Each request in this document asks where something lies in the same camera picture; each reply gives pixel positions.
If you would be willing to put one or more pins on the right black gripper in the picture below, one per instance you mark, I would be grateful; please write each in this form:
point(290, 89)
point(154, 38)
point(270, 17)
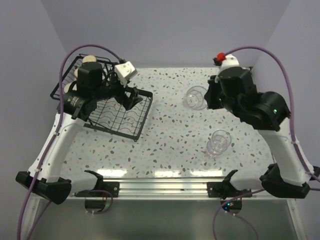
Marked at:
point(209, 95)

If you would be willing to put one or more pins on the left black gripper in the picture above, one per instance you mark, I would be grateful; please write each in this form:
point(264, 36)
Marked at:
point(128, 102)

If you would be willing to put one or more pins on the clear plastic cup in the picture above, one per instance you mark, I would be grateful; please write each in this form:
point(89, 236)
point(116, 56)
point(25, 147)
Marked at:
point(215, 148)
point(220, 139)
point(194, 98)

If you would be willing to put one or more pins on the beige cup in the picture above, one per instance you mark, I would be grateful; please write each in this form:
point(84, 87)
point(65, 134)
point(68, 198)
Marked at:
point(89, 59)
point(67, 87)
point(76, 73)

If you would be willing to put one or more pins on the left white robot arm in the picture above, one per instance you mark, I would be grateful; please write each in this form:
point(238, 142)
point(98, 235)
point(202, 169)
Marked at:
point(80, 97)

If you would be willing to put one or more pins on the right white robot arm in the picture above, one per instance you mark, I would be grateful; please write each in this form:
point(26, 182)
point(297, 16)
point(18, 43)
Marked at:
point(233, 89)

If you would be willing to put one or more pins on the black wire dish rack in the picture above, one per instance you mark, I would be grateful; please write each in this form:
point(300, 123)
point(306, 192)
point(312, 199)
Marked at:
point(110, 116)

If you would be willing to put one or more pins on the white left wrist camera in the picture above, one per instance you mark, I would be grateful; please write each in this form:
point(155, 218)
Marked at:
point(125, 71)

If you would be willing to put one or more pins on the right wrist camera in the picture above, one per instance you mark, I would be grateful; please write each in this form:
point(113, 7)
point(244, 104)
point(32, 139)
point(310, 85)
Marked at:
point(225, 61)

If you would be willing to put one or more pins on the aluminium mounting rail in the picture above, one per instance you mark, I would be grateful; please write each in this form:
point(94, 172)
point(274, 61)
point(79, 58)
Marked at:
point(161, 188)

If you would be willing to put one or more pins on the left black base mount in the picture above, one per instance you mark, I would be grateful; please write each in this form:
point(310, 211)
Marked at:
point(110, 187)

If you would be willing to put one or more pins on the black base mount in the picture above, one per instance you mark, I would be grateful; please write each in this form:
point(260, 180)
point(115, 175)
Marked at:
point(224, 190)
point(110, 187)

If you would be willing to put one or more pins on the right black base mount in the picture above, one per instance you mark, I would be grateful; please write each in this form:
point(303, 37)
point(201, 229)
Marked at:
point(224, 190)

